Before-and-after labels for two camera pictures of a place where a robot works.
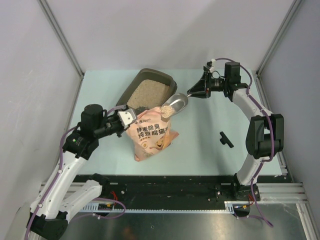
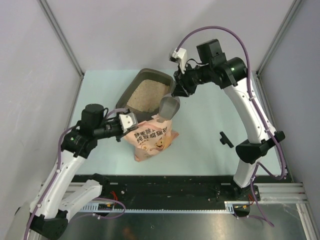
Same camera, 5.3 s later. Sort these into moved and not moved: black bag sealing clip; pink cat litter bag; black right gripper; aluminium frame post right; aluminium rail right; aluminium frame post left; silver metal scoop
Moved: silver metal scoop; pink cat litter bag; black right gripper
Not moved: aluminium frame post left; aluminium frame post right; black bag sealing clip; aluminium rail right
